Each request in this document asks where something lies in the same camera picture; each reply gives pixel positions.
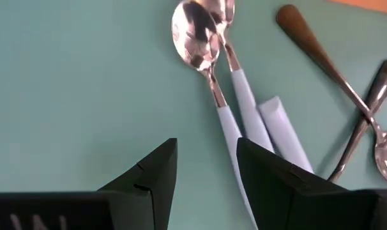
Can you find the green table mat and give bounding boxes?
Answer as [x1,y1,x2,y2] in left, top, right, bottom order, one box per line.
[0,0,387,230]

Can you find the orange plastic bin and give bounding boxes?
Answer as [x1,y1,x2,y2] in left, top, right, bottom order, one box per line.
[327,0,387,17]

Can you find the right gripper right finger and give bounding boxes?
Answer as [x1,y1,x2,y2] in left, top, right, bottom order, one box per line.
[236,137,346,230]

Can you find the black spoon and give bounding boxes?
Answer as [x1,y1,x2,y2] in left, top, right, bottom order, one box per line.
[327,57,387,183]
[275,3,387,189]

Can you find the light blue handled spoon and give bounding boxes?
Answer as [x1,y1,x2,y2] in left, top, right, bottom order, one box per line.
[171,1,260,230]
[196,0,276,153]
[258,95,315,175]

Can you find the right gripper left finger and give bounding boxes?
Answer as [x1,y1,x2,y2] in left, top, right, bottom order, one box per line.
[97,137,178,230]

